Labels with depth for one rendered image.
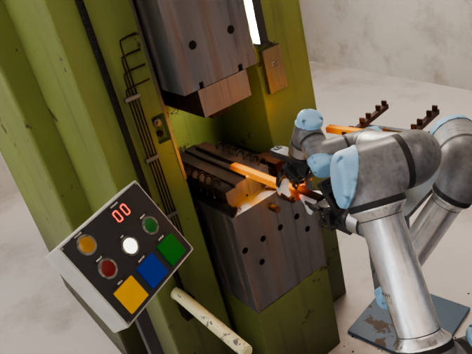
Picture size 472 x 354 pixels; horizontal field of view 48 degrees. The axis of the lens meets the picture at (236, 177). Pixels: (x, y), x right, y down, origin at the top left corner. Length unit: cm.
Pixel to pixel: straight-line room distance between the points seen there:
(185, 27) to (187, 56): 9
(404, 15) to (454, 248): 264
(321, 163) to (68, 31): 81
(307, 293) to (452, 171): 112
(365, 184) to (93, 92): 95
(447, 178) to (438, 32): 371
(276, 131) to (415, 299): 119
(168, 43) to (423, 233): 90
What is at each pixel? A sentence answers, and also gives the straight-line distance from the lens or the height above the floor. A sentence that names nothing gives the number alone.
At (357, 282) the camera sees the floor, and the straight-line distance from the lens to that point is 286.
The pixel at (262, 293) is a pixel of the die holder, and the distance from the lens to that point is 206.
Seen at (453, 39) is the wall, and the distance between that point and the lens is 487.
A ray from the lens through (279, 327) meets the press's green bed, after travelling 221.
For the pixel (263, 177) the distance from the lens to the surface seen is 183.
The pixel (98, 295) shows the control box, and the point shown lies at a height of 106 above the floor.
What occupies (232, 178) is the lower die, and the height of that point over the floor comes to 99.
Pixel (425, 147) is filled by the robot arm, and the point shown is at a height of 137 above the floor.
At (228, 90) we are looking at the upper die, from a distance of 176.
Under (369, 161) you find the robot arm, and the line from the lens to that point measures 105.
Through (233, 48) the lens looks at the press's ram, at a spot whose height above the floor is 144.
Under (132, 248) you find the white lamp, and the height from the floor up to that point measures 108.
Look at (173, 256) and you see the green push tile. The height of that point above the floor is 100.
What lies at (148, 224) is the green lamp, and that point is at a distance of 158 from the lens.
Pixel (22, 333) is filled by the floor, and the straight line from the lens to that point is 334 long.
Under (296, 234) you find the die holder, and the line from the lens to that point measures 206.
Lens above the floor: 188
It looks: 28 degrees down
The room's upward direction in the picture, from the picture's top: 14 degrees counter-clockwise
